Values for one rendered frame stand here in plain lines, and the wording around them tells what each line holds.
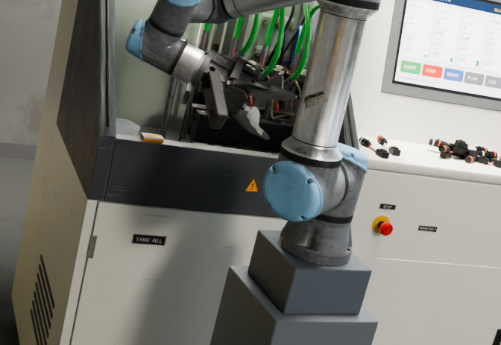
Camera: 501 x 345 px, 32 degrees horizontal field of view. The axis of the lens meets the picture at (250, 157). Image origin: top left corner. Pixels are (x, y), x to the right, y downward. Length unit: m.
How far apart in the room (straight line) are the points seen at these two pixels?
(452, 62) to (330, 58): 1.16
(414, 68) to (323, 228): 0.97
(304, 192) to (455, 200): 0.99
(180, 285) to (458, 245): 0.81
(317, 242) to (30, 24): 2.99
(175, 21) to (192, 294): 0.83
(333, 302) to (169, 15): 0.66
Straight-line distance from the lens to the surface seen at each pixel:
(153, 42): 1.78
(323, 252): 1.76
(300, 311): 1.78
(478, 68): 2.75
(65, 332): 2.29
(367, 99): 2.56
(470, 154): 2.60
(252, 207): 2.25
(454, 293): 2.66
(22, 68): 4.58
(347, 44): 1.57
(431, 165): 2.44
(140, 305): 2.29
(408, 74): 2.62
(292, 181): 1.59
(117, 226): 2.17
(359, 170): 1.74
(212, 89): 1.76
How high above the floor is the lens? 1.56
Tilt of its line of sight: 16 degrees down
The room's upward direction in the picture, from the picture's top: 14 degrees clockwise
